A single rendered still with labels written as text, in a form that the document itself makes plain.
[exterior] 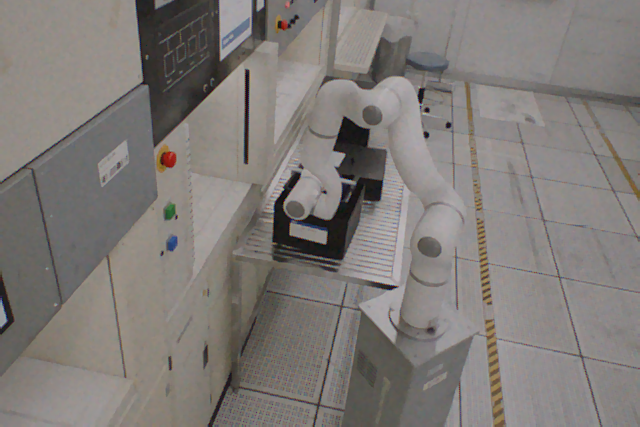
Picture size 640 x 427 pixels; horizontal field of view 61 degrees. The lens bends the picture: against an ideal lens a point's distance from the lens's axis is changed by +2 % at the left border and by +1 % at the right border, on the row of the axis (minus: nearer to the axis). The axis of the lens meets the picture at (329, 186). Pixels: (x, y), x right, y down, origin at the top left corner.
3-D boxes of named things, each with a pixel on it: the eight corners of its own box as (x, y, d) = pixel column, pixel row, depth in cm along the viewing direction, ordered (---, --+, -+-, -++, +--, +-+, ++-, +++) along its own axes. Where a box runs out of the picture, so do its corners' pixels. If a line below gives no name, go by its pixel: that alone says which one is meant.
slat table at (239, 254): (370, 424, 225) (399, 286, 185) (231, 393, 231) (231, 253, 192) (394, 239, 335) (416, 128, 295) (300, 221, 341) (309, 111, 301)
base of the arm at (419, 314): (460, 326, 172) (474, 282, 162) (416, 349, 162) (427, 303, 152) (419, 289, 185) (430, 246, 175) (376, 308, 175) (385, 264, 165)
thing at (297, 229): (270, 242, 199) (272, 203, 190) (295, 203, 222) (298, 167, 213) (343, 261, 193) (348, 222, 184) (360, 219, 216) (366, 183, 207)
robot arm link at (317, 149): (364, 135, 159) (336, 212, 176) (314, 115, 160) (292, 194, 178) (356, 149, 152) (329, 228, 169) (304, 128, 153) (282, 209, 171)
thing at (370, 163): (380, 201, 229) (385, 175, 222) (312, 190, 232) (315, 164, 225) (385, 168, 254) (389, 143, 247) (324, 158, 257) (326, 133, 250)
